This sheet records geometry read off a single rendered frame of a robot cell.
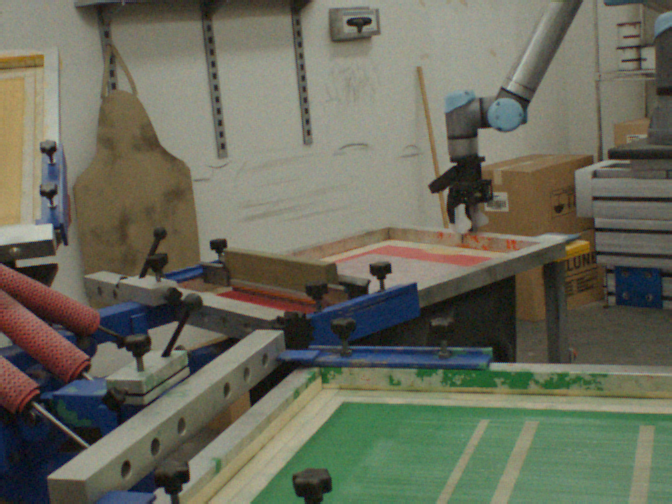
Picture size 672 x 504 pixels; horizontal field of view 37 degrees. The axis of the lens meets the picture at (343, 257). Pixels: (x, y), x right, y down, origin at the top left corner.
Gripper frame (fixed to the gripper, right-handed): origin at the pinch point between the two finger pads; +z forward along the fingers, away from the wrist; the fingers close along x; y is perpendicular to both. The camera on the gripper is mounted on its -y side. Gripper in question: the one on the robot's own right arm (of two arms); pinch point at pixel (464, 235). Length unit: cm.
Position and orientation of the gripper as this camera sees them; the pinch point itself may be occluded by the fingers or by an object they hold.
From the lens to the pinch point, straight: 249.3
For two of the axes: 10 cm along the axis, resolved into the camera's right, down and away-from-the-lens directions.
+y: 6.5, 0.9, -7.5
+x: 7.5, -2.2, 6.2
